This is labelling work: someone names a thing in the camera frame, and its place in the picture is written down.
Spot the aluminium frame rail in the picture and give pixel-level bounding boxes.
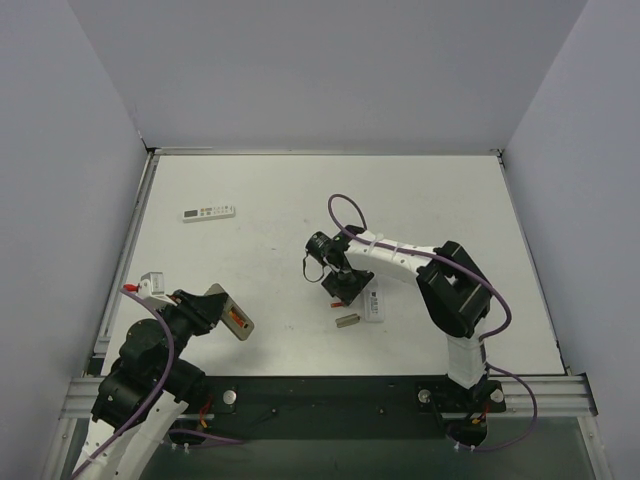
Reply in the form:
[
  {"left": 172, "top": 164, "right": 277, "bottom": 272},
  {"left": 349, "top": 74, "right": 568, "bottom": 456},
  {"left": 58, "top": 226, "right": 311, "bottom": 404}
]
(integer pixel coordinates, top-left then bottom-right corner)
[{"left": 59, "top": 372, "right": 599, "bottom": 426}]

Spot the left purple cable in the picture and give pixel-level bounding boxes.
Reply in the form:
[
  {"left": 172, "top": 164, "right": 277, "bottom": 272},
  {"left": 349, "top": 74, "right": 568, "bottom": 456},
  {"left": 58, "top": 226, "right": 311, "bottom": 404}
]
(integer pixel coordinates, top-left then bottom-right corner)
[{"left": 69, "top": 289, "right": 246, "bottom": 480}]

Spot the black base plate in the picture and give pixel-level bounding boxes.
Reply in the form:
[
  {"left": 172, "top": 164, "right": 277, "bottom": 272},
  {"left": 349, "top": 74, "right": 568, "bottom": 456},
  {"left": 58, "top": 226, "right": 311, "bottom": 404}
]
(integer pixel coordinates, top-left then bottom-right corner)
[{"left": 169, "top": 380, "right": 503, "bottom": 445}]

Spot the grey remote battery cover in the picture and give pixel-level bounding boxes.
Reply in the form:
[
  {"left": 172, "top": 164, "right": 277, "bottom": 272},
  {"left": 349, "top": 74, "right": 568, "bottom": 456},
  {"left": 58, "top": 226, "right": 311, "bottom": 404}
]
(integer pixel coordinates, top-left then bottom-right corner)
[{"left": 335, "top": 314, "right": 360, "bottom": 328}]

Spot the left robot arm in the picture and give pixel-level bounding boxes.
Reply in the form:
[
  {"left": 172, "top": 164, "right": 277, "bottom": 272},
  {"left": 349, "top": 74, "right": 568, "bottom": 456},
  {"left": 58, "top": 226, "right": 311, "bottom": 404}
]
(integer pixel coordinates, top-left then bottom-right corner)
[{"left": 71, "top": 284, "right": 230, "bottom": 479}]

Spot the white remote being loaded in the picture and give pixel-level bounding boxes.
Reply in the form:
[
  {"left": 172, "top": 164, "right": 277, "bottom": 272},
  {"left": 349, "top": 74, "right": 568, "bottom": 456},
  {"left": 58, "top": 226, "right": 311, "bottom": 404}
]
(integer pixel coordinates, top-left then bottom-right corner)
[{"left": 363, "top": 280, "right": 386, "bottom": 323}]

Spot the purple cable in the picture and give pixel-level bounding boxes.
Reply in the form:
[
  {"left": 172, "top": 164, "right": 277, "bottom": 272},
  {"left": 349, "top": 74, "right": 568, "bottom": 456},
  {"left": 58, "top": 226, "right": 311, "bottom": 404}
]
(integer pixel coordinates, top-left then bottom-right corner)
[
  {"left": 327, "top": 193, "right": 540, "bottom": 454},
  {"left": 69, "top": 289, "right": 246, "bottom": 480}
]

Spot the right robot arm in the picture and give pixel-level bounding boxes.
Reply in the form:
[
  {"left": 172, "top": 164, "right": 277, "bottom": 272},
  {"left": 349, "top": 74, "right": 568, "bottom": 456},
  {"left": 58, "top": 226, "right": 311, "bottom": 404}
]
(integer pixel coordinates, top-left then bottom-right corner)
[{"left": 305, "top": 225, "right": 492, "bottom": 390}]

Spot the grey beige remote control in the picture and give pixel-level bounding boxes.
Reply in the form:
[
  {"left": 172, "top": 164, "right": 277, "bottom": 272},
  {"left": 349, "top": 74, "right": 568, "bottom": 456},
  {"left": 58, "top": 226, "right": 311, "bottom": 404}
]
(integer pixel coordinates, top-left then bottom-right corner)
[{"left": 206, "top": 283, "right": 255, "bottom": 341}]

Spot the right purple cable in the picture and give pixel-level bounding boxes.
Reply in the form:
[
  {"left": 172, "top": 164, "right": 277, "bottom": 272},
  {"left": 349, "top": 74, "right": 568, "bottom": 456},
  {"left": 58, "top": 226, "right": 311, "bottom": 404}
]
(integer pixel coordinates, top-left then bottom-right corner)
[{"left": 327, "top": 193, "right": 540, "bottom": 454}]

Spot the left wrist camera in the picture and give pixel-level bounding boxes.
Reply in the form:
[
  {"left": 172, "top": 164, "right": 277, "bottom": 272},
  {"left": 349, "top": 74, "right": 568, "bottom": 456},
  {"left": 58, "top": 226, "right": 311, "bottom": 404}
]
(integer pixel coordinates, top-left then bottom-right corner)
[{"left": 123, "top": 272, "right": 176, "bottom": 309}]

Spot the white remote with display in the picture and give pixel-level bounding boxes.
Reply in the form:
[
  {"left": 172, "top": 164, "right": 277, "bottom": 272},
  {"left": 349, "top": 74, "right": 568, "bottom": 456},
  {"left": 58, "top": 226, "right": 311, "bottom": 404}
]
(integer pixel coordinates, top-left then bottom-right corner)
[{"left": 182, "top": 205, "right": 236, "bottom": 223}]

